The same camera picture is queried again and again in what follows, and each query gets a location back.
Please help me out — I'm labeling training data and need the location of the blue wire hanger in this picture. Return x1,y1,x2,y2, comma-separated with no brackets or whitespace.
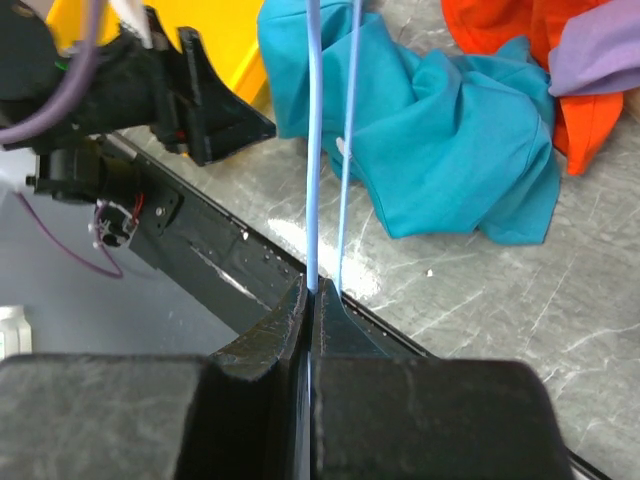
305,1,362,296

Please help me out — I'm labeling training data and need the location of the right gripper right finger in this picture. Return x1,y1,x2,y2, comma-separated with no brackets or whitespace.
311,281,573,479

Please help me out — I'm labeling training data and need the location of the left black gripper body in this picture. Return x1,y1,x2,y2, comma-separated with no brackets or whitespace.
59,5,210,155

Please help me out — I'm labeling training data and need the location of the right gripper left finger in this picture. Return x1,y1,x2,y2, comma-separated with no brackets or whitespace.
1,279,308,479

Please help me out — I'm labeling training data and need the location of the lilac t shirt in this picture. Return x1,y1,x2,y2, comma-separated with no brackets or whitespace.
548,0,639,97

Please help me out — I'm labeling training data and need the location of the orange t shirt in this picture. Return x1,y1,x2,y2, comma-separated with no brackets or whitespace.
439,0,625,177

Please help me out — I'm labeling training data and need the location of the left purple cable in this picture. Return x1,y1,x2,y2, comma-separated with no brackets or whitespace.
0,0,124,280

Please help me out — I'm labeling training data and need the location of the white plastic bottle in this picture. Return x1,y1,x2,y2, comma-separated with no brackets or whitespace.
0,305,32,360

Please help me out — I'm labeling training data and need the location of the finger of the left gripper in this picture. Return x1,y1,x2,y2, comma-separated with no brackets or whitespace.
178,27,276,166

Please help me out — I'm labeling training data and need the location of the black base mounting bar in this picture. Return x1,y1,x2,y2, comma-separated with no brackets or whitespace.
105,135,602,479

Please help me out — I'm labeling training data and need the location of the yellow plastic tray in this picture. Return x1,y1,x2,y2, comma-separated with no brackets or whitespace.
46,0,267,104

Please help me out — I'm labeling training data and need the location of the teal t shirt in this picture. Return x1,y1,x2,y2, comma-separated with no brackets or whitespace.
257,1,560,245

